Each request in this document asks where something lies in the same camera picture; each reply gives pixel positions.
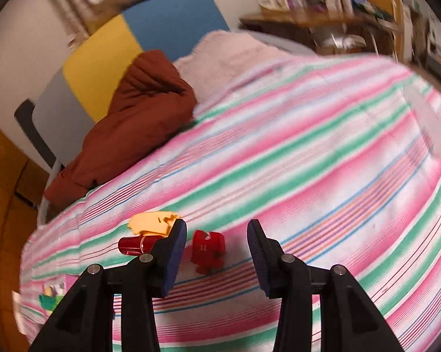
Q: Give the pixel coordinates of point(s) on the reddish brown jacket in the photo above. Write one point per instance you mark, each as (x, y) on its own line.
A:
(143, 117)

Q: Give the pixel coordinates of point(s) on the light pink towel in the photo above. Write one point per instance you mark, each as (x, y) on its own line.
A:
(228, 62)

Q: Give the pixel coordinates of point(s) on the yellow toy piece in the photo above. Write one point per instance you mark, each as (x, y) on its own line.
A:
(151, 223)

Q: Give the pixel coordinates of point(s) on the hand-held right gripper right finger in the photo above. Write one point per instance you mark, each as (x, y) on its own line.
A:
(259, 256)

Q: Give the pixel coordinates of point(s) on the wooden side desk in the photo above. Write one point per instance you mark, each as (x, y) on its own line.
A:
(297, 20)

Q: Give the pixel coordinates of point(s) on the red toy cylinder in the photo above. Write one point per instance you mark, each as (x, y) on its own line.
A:
(136, 245)

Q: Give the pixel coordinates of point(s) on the pink green striped blanket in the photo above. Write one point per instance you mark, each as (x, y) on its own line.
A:
(297, 172)

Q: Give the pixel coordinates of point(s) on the cardboard box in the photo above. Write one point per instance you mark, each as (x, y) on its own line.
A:
(392, 18)

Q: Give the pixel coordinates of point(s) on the green toy holder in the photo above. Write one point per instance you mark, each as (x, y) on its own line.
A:
(51, 301)

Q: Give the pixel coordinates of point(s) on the red toy cup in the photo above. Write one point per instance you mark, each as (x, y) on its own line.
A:
(207, 247)

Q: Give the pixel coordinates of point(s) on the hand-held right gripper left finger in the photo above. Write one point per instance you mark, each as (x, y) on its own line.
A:
(174, 253)

